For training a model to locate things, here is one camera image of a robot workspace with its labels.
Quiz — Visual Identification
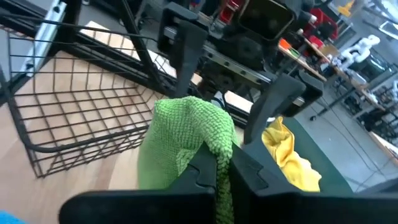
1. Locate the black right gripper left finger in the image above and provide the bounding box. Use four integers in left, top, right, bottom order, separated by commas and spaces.
58, 141, 218, 224

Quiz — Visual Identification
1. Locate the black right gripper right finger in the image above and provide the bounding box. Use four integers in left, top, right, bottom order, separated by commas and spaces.
229, 143, 398, 224

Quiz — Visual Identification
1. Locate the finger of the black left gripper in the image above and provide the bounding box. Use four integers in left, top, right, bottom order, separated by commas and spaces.
157, 1, 209, 99
244, 70, 324, 146

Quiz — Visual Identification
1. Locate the yellow microfiber towel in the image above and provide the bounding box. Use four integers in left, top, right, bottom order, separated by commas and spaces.
262, 116, 323, 193

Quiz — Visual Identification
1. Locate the green microfiber towel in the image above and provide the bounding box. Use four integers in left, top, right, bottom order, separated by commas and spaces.
137, 95, 240, 224

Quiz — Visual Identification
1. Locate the blue microfiber towel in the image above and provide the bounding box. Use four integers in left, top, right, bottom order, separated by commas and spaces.
0, 210, 27, 224

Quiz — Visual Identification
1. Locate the long wooden workbench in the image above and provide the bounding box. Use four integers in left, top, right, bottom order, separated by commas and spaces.
278, 43, 388, 113

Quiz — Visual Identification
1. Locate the teal plastic basket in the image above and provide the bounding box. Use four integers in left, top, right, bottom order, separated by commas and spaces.
242, 116, 354, 195

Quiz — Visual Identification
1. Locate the yellow hanging fixture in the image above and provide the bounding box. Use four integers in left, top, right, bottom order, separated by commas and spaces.
337, 0, 355, 18

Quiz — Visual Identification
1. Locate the silver aluminium extrusion piece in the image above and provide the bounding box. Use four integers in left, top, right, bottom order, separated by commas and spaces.
20, 0, 68, 77

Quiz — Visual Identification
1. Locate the black wire basket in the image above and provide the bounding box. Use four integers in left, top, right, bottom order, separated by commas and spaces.
0, 12, 169, 178

